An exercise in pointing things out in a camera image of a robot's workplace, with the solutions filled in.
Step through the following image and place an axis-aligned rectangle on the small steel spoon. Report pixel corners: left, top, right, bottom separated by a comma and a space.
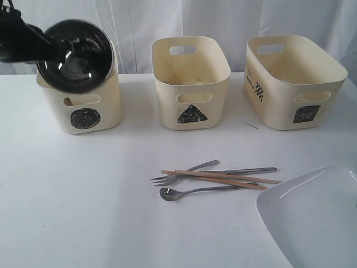
159, 185, 247, 202

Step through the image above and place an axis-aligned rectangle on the cream bin with square mark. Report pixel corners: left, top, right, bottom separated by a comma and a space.
244, 35, 348, 130

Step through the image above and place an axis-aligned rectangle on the steel table knife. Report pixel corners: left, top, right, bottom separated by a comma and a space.
209, 167, 277, 175

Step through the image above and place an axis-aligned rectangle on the cream bin with triangle mark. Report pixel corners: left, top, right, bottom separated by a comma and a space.
152, 36, 231, 131

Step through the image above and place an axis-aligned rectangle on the cream bin with circle mark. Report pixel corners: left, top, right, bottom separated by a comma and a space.
36, 44, 122, 135

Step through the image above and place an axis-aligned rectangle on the small steel fork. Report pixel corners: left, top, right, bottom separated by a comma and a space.
151, 160, 220, 186

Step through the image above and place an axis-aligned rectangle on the white curtain backdrop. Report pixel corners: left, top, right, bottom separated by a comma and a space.
14, 0, 356, 81

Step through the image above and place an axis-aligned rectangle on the stainless steel bowl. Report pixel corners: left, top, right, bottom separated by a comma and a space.
36, 19, 114, 94

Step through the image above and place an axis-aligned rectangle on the white square plate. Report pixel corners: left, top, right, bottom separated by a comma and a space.
256, 165, 356, 267

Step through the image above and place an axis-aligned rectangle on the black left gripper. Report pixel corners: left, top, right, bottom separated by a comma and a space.
1, 7, 56, 63

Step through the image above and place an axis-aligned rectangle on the wooden chopstick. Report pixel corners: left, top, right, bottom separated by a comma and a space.
161, 170, 267, 190
175, 170, 282, 184

